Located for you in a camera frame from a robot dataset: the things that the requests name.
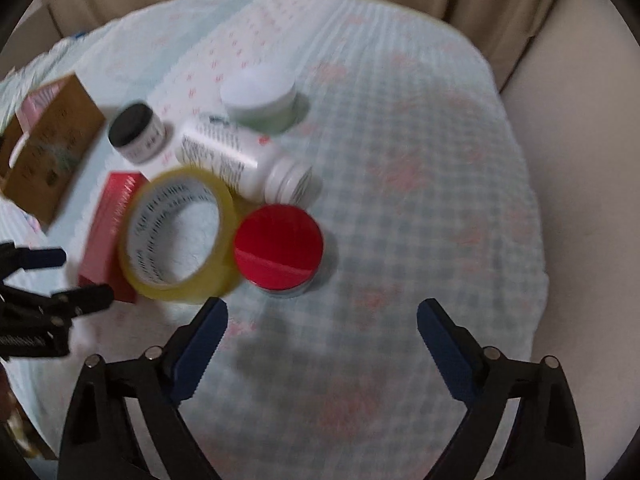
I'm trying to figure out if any black lid small jar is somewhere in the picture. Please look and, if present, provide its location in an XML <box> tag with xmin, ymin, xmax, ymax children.
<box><xmin>107</xmin><ymin>101</ymin><xmax>166</xmax><ymax>165</ymax></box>

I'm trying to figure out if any open cardboard box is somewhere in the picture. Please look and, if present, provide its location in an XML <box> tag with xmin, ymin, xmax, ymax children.
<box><xmin>1</xmin><ymin>73</ymin><xmax>105</xmax><ymax>226</ymax></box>

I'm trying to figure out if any red small box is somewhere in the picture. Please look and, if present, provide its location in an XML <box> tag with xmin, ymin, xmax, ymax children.
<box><xmin>78</xmin><ymin>172</ymin><xmax>148</xmax><ymax>304</ymax></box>

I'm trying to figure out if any yellow tape roll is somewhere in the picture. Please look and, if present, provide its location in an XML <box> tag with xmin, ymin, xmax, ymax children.
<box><xmin>118</xmin><ymin>167</ymin><xmax>239</xmax><ymax>304</ymax></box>

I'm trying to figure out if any red lid jar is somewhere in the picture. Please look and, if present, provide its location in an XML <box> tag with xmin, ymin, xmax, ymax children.
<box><xmin>232</xmin><ymin>204</ymin><xmax>324</xmax><ymax>294</ymax></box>

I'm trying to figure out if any checkered floral bedsheet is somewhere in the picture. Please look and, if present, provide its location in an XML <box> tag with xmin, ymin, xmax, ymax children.
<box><xmin>1</xmin><ymin>0</ymin><xmax>548</xmax><ymax>479</ymax></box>

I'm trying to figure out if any white supplement bottle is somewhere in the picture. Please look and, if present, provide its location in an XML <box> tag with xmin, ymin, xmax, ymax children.
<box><xmin>176</xmin><ymin>114</ymin><xmax>311</xmax><ymax>205</ymax></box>

